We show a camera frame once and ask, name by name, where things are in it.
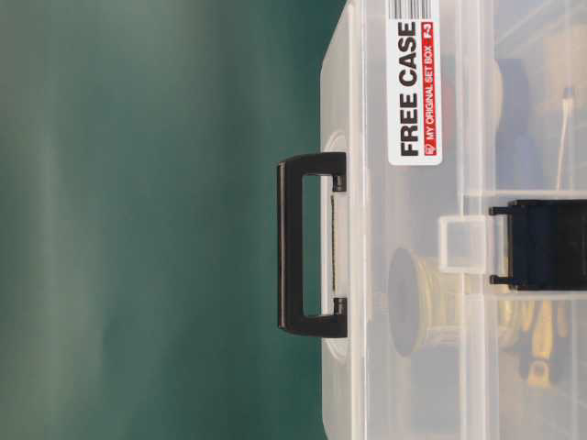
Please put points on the clear plastic tool box lid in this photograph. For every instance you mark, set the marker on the clear plastic tool box lid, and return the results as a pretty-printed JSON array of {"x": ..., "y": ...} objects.
[{"x": 369, "y": 391}]

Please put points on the black box latch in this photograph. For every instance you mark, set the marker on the black box latch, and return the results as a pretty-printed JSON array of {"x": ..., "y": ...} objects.
[{"x": 546, "y": 245}]

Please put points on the clear plastic tool box base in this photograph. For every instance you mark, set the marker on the clear plastic tool box base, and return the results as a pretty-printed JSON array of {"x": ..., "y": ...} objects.
[{"x": 522, "y": 72}]

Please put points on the white free case label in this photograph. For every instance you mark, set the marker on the white free case label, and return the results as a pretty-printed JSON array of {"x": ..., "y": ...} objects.
[{"x": 413, "y": 83}]

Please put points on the black carry handle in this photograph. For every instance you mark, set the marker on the black carry handle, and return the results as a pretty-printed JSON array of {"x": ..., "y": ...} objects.
[{"x": 291, "y": 316}]

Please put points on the yellow wire spool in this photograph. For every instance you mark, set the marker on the yellow wire spool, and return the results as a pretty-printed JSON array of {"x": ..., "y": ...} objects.
[{"x": 425, "y": 305}]

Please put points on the yellow handled pliers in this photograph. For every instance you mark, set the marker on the yellow handled pliers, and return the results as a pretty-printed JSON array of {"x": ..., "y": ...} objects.
[{"x": 538, "y": 333}]

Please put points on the white cable tie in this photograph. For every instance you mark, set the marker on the white cable tie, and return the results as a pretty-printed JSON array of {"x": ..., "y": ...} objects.
[{"x": 567, "y": 105}]

